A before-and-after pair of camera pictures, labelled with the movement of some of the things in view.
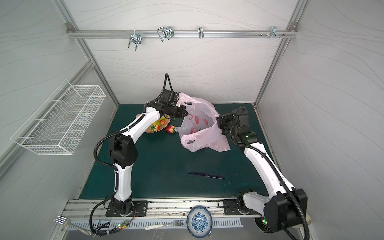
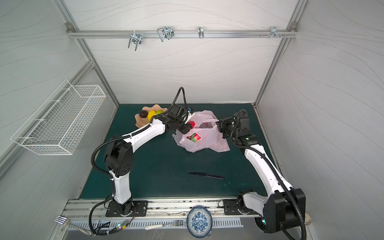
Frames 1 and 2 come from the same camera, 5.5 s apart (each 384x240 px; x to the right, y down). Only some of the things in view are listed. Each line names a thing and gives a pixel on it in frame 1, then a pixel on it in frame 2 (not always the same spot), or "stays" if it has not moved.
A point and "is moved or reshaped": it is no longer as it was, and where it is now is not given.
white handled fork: [175, 223] stays
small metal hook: [201, 32] stays
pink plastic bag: [198, 128] is moved or reshaped
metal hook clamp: [166, 31] stays
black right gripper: [221, 124] stays
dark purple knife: [214, 176] stays
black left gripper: [181, 108] -> [187, 128]
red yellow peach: [170, 129] is moved or reshaped
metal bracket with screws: [273, 32] stays
